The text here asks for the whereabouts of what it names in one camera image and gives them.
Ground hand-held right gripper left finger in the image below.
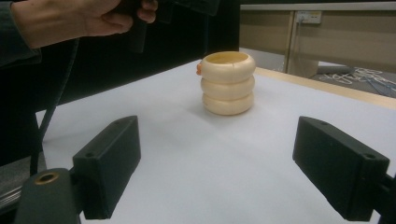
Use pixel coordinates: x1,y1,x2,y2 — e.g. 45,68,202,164
72,115,142,220

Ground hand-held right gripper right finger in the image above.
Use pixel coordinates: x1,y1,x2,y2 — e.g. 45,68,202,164
292,116,390,222

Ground cream ribbed cup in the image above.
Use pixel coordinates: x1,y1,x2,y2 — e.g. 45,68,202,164
195,50,257,117

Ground wooden table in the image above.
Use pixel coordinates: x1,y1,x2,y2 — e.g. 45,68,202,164
254,66,396,110

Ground white board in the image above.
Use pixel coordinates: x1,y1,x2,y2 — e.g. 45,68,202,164
35,59,396,224

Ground beige shelf unit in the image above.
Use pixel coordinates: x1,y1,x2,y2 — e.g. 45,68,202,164
239,2,396,79

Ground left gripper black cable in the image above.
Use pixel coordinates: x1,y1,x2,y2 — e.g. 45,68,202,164
29,36,80,177

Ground white cable bundle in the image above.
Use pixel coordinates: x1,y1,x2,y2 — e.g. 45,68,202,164
320,66,396,90

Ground aluminium floor rail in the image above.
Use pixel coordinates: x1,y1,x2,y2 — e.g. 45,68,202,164
0,183,25,217

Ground white wall socket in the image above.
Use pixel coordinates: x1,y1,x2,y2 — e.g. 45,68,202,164
295,10,323,25

